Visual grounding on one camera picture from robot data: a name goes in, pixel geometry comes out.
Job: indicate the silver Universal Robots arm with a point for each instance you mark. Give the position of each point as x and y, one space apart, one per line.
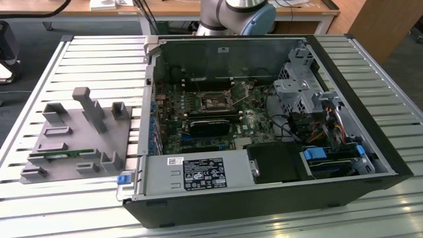
231 15

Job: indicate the CPU socket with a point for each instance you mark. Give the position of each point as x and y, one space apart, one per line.
215 101

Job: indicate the wooden desk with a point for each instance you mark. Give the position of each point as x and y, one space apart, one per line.
307 11
106 13

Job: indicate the white and blue box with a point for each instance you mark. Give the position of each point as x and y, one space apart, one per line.
126 2

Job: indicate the grey parts rack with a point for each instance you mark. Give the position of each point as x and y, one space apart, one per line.
83 138

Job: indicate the green box under desk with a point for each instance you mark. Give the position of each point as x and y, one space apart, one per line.
162 27

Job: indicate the green RAM stick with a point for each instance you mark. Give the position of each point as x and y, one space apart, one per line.
59 153

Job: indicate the black RAM slot bank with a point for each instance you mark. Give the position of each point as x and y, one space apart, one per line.
211 85

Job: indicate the blue case latch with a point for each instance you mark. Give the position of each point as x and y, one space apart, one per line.
123 179

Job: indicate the installed black RAM sticks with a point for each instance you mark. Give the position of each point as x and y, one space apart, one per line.
211 114

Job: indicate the silver power supply unit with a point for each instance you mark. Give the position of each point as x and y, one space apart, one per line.
159 173

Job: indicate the black graphics card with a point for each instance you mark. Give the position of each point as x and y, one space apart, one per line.
208 129

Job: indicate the silver chipset heatsink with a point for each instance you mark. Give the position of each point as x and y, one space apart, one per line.
240 143

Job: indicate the green motherboard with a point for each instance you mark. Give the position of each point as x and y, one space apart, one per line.
258 121

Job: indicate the metal drive cage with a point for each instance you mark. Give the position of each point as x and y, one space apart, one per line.
298 86

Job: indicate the white papers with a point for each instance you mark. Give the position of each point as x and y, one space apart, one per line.
307 5

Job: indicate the black plastic shroud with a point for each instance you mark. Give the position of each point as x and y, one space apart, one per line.
278 161

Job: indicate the black open PC case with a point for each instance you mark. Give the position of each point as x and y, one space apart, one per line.
231 210

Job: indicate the blue disk carrier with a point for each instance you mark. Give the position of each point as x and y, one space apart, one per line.
314 154

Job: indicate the black hard disk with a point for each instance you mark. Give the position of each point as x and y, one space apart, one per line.
330 168

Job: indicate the wooden cabinet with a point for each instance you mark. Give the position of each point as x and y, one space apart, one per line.
379 24

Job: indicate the blue plastic clip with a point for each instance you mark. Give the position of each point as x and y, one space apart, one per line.
359 151

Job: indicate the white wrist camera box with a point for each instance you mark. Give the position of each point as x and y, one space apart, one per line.
6 72

